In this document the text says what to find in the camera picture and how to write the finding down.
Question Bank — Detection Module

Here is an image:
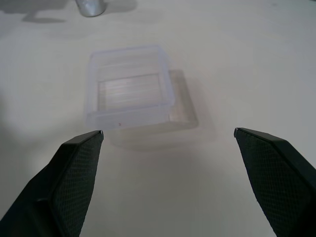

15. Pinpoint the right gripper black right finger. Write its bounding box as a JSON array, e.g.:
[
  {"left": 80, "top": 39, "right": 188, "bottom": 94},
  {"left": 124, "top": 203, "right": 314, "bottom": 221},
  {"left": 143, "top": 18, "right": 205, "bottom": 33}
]
[{"left": 234, "top": 127, "right": 316, "bottom": 237}]

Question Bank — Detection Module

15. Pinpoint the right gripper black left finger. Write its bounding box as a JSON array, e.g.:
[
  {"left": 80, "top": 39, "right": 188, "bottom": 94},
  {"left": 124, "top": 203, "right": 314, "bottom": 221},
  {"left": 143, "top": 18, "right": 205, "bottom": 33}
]
[{"left": 0, "top": 130, "right": 105, "bottom": 237}]

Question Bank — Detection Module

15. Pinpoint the clear plastic square container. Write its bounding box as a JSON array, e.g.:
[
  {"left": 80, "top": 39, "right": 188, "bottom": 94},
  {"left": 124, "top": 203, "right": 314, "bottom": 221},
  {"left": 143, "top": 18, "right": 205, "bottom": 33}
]
[{"left": 83, "top": 44, "right": 175, "bottom": 131}]

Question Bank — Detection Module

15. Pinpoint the silver jar with white rim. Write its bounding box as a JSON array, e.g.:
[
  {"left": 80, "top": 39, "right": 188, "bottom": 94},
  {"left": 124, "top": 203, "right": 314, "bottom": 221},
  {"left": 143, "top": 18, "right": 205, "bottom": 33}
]
[{"left": 75, "top": 0, "right": 107, "bottom": 18}]

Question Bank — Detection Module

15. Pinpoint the clear plastic lid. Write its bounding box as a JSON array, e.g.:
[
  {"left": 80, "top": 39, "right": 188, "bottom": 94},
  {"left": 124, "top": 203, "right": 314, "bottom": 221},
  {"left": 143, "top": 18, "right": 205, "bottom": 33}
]
[{"left": 111, "top": 70, "right": 199, "bottom": 149}]

